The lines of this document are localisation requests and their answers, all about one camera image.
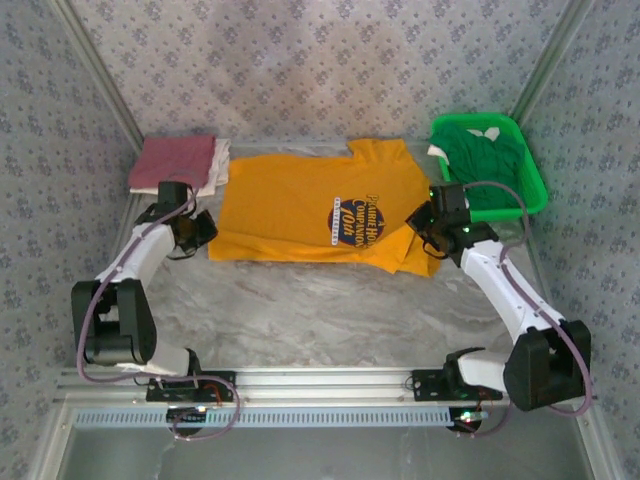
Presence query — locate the yellow printed t-shirt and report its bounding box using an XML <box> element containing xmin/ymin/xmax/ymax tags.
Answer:
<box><xmin>207</xmin><ymin>138</ymin><xmax>442</xmax><ymax>278</ymax></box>

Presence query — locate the folded white t-shirt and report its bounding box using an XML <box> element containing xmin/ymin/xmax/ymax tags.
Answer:
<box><xmin>129</xmin><ymin>138</ymin><xmax>233</xmax><ymax>198</ymax></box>

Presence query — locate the folded maroon t-shirt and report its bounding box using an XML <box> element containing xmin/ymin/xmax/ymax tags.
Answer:
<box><xmin>128</xmin><ymin>134</ymin><xmax>217</xmax><ymax>190</ymax></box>

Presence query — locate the crumpled green t-shirt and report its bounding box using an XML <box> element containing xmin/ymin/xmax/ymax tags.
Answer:
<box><xmin>432</xmin><ymin>127</ymin><xmax>536</xmax><ymax>211</ymax></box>

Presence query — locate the green plastic basket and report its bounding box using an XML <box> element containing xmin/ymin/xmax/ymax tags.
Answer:
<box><xmin>429</xmin><ymin>112</ymin><xmax>550</xmax><ymax>224</ymax></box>

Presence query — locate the grey metal panel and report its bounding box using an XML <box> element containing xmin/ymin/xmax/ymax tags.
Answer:
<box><xmin>62</xmin><ymin>424</ymin><xmax>594</xmax><ymax>480</ymax></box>

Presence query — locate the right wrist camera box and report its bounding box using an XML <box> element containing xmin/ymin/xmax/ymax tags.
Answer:
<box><xmin>428</xmin><ymin>183</ymin><xmax>470</xmax><ymax>212</ymax></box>

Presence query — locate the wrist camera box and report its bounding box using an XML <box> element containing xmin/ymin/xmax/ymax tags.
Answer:
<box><xmin>428</xmin><ymin>183</ymin><xmax>470</xmax><ymax>212</ymax></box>
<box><xmin>158</xmin><ymin>180</ymin><xmax>195</xmax><ymax>207</ymax></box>

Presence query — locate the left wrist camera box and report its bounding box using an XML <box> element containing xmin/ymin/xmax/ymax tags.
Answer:
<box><xmin>158</xmin><ymin>180</ymin><xmax>195</xmax><ymax>207</ymax></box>

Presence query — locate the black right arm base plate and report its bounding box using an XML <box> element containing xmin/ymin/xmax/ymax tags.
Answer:
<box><xmin>410</xmin><ymin>368</ymin><xmax>504</xmax><ymax>404</ymax></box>

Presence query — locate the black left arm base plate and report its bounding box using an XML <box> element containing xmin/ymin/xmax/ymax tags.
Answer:
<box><xmin>145</xmin><ymin>370</ymin><xmax>237</xmax><ymax>404</ymax></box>

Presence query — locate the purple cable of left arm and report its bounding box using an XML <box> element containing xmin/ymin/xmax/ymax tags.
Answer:
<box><xmin>74</xmin><ymin>172</ymin><xmax>242</xmax><ymax>442</ymax></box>

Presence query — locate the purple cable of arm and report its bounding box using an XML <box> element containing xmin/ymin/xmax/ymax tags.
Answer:
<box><xmin>74</xmin><ymin>172</ymin><xmax>242</xmax><ymax>442</ymax></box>
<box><xmin>452</xmin><ymin>180</ymin><xmax>596</xmax><ymax>440</ymax></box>

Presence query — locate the aluminium cross rail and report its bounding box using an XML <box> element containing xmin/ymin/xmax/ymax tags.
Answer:
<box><xmin>54</xmin><ymin>364</ymin><xmax>599</xmax><ymax>404</ymax></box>

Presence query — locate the aluminium corner post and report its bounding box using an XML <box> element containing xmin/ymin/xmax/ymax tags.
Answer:
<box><xmin>49</xmin><ymin>0</ymin><xmax>146</xmax><ymax>151</ymax></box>
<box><xmin>512</xmin><ymin>0</ymin><xmax>596</xmax><ymax>131</ymax></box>

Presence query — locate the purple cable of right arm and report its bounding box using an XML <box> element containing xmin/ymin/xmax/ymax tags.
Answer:
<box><xmin>452</xmin><ymin>180</ymin><xmax>596</xmax><ymax>440</ymax></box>

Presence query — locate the grey slotted cable duct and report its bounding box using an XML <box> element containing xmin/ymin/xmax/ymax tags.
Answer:
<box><xmin>73</xmin><ymin>405</ymin><xmax>451</xmax><ymax>430</ymax></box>

